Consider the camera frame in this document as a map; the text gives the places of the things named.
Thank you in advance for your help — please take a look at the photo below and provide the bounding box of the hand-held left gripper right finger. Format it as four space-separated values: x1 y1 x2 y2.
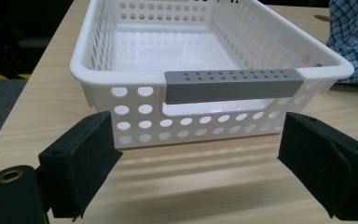
277 111 358 222

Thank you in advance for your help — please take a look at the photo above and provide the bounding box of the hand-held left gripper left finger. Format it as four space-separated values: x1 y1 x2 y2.
37 110 124 219

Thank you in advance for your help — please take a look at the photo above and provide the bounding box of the blue checked cloth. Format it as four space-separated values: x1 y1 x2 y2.
325 0 358 90

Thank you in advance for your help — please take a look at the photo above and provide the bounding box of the white perforated plastic basket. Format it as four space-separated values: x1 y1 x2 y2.
69 0 355 150

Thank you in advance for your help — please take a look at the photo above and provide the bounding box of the black stand with striped base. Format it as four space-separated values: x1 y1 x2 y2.
0 29 59 81

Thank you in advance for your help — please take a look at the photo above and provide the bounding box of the round dark table grommet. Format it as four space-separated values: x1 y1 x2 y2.
313 14 332 23

